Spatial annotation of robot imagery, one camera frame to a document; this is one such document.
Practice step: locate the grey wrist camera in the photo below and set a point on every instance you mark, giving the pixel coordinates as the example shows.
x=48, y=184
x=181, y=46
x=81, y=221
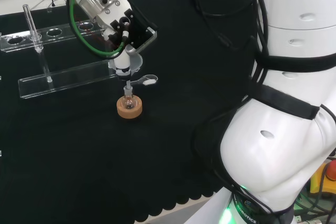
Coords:
x=145, y=41

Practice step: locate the clear weighing funnel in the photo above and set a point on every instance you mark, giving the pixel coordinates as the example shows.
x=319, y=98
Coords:
x=149, y=81

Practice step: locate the yellow stop button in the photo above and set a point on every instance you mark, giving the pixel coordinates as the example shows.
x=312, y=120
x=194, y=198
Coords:
x=319, y=179

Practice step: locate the clear plastic funnel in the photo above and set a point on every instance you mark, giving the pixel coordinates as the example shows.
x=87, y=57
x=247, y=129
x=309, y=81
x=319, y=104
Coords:
x=136, y=62

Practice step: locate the clear round-bottom flask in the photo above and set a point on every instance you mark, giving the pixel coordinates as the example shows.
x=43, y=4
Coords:
x=128, y=102

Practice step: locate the black cloth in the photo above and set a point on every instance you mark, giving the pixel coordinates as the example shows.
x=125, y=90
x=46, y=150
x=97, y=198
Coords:
x=78, y=155

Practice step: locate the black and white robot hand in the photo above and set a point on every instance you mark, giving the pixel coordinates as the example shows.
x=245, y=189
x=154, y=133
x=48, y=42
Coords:
x=116, y=11

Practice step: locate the clear funnel stand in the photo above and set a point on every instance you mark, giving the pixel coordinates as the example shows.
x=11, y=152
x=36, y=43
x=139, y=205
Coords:
x=65, y=81

